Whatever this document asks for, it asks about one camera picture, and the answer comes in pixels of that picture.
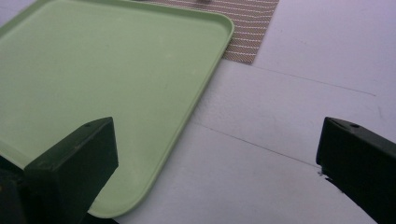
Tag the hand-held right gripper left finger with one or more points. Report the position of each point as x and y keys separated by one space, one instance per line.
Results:
x=71 y=168

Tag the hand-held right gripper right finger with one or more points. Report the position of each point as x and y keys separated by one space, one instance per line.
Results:
x=358 y=165

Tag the light green plastic tray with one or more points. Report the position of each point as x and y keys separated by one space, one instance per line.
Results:
x=102 y=81

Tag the brown striped woven placemat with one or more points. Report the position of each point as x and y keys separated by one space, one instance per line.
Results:
x=249 y=28

